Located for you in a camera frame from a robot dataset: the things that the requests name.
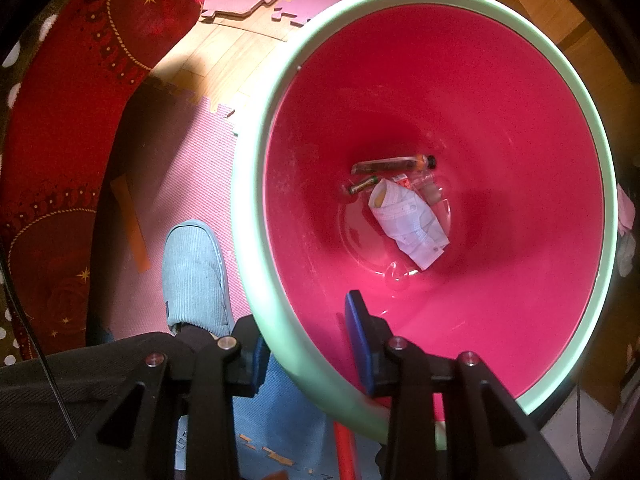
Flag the white sock orange cuff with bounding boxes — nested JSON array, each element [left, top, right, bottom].
[[616, 232, 637, 278]]

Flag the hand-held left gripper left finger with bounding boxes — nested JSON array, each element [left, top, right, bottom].
[[50, 315, 272, 480]]

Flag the black cable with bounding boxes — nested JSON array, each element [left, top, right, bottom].
[[0, 240, 78, 441]]

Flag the green battery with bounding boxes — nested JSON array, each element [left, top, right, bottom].
[[347, 175, 377, 196]]

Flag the red bucket with green rim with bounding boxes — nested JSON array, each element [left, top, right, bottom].
[[230, 0, 621, 453]]

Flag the clear plastic bottle red label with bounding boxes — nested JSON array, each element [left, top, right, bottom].
[[397, 170, 445, 207]]

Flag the red patterned blanket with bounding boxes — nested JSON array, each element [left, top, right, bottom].
[[0, 0, 207, 358]]

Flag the pink paper sheet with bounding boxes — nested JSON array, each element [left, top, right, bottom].
[[617, 184, 637, 236]]

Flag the orange tape strip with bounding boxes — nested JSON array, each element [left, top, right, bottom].
[[109, 175, 152, 273]]

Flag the light blue slipper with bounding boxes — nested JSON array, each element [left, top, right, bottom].
[[162, 220, 235, 337]]

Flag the brown polka dot blanket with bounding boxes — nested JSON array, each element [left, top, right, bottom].
[[0, 7, 63, 368]]

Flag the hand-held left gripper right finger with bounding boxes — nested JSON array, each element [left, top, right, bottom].
[[345, 290, 572, 480]]

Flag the metallic tube black cap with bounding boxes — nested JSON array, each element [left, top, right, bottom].
[[350, 154, 438, 175]]

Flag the pink ribbed foam mat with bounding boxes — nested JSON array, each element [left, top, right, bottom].
[[92, 80, 241, 336]]

